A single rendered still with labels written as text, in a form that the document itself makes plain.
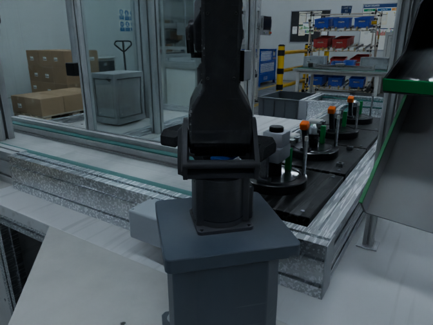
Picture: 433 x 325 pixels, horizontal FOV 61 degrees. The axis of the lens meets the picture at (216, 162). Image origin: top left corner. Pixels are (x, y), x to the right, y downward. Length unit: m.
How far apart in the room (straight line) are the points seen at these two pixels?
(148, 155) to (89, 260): 0.45
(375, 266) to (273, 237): 0.39
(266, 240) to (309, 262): 0.23
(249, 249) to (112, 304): 0.33
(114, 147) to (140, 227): 0.55
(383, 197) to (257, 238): 0.32
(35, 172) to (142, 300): 0.55
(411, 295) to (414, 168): 0.21
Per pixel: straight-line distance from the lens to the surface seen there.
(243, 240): 0.41
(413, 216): 0.66
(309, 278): 0.65
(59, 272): 0.76
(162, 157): 1.08
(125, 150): 1.18
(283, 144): 0.76
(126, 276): 0.71
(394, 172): 0.69
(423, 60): 0.71
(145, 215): 0.69
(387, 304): 0.69
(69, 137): 1.38
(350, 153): 1.06
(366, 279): 0.73
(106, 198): 0.87
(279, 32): 12.18
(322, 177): 0.86
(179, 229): 0.43
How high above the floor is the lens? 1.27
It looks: 19 degrees down
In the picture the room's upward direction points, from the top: straight up
